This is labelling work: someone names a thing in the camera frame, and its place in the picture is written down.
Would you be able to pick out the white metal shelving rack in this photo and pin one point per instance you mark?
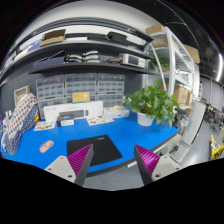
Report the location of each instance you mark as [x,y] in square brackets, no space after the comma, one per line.
[175,60]

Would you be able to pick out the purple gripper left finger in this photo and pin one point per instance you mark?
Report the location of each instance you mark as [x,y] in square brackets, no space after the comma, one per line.
[74,167]

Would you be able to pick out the grey drawer organiser cabinet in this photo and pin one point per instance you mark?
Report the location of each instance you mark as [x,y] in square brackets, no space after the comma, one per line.
[109,88]

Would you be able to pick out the yellow floor equipment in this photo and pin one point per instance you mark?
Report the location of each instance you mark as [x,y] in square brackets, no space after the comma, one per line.
[217,146]

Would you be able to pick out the long white product box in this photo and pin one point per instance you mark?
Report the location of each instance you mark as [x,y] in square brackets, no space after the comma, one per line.
[78,110]

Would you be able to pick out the patterned fabric bag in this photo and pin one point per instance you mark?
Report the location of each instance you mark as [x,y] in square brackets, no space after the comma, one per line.
[24,117]

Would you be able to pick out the small black white box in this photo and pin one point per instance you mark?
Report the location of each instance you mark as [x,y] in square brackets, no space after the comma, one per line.
[66,120]

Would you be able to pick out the cardboard box on shelf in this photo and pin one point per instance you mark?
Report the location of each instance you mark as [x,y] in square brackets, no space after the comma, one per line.
[53,37]

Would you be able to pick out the illustrated card left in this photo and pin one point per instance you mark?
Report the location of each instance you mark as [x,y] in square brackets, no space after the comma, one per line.
[44,126]

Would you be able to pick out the dark wall shelf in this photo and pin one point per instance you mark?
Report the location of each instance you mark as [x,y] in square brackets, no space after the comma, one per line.
[81,33]

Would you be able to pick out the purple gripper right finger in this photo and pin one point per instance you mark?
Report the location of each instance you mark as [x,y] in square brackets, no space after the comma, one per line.
[153,167]

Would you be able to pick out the white flat box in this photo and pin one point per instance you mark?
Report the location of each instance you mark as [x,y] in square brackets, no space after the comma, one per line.
[115,112]

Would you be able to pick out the black mouse pad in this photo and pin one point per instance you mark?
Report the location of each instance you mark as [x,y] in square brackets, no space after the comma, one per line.
[104,149]

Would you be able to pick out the cardboard box on rack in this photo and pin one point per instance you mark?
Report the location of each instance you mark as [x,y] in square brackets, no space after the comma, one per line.
[182,95]

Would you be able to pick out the green potted plant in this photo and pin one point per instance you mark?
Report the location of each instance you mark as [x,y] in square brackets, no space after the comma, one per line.
[151,104]

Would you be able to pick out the illustrated card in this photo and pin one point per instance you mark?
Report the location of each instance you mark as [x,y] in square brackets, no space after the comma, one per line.
[44,126]
[98,121]

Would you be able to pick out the white electronic instrument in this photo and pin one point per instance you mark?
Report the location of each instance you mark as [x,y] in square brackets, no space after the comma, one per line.
[132,60]

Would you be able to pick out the yellow label box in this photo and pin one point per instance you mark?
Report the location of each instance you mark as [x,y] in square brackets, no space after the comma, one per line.
[80,97]

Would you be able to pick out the illustrated card right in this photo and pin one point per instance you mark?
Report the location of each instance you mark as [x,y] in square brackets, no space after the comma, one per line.
[98,121]

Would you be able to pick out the white framed mesh box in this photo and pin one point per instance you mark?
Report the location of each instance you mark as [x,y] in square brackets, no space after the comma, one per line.
[19,93]

